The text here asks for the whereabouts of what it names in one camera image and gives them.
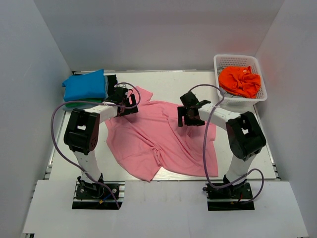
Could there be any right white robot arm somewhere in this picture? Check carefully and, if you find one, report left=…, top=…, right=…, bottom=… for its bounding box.
left=177, top=91, right=266, bottom=198

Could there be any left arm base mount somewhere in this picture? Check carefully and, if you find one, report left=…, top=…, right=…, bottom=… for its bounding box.
left=72, top=176, right=125, bottom=210

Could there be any pink t shirt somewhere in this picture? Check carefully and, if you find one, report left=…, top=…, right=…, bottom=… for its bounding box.
left=105, top=88, right=218, bottom=181

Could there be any white plastic basket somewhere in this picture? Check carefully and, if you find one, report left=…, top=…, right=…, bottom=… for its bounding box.
left=213, top=54, right=267, bottom=107

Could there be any grey t shirt in basket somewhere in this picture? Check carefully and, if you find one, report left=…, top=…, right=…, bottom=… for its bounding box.
left=217, top=66, right=242, bottom=98

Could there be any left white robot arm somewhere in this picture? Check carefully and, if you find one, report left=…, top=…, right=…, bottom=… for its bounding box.
left=63, top=86, right=141, bottom=198

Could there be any green folded t shirt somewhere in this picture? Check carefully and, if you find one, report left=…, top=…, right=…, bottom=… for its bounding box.
left=65, top=98, right=104, bottom=108

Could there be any light blue folded t shirt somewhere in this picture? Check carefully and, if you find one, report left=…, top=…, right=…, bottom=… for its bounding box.
left=62, top=75, right=108, bottom=111

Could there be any orange t shirt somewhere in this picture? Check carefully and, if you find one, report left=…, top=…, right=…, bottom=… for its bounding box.
left=218, top=66, right=261, bottom=99

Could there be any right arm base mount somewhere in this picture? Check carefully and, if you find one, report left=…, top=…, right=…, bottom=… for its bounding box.
left=202, top=182, right=255, bottom=211

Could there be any black folded t shirt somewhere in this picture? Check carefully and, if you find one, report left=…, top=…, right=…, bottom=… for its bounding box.
left=107, top=75, right=118, bottom=97

